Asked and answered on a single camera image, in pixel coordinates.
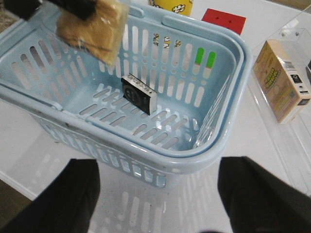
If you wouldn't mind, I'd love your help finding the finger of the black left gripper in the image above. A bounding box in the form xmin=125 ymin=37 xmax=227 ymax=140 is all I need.
xmin=50 ymin=0 xmax=97 ymax=20

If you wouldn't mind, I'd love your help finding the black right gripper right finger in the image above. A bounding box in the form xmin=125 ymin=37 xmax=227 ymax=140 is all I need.
xmin=217 ymin=156 xmax=311 ymax=233

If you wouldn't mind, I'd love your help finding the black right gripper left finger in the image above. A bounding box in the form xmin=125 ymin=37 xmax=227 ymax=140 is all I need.
xmin=0 ymin=159 xmax=101 ymax=233

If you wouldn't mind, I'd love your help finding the packaged bread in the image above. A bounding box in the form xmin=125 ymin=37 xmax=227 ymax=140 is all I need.
xmin=56 ymin=0 xmax=130 ymax=67

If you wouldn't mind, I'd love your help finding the black tissue pack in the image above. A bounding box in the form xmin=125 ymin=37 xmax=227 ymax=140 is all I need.
xmin=121 ymin=74 xmax=157 ymax=116
xmin=306 ymin=61 xmax=311 ymax=83

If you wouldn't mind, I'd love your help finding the light blue plastic basket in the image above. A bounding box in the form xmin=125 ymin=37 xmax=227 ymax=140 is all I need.
xmin=0 ymin=2 xmax=252 ymax=187

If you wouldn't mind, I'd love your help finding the beige tissue pack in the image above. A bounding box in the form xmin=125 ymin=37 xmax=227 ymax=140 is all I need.
xmin=253 ymin=39 xmax=311 ymax=124

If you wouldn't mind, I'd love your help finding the black tissue pack on shelf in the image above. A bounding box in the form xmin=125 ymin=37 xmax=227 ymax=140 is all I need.
xmin=306 ymin=61 xmax=311 ymax=83

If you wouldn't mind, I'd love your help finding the clear acrylic display shelf right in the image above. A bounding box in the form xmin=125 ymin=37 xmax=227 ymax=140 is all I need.
xmin=247 ymin=6 xmax=311 ymax=196

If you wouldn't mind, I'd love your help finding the yellow popcorn paper cup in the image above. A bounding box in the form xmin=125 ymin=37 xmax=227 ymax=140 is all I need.
xmin=148 ymin=0 xmax=194 ymax=49

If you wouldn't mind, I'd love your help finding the colourful puzzle cube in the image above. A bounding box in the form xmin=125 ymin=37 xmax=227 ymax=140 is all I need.
xmin=194 ymin=8 xmax=247 ymax=69

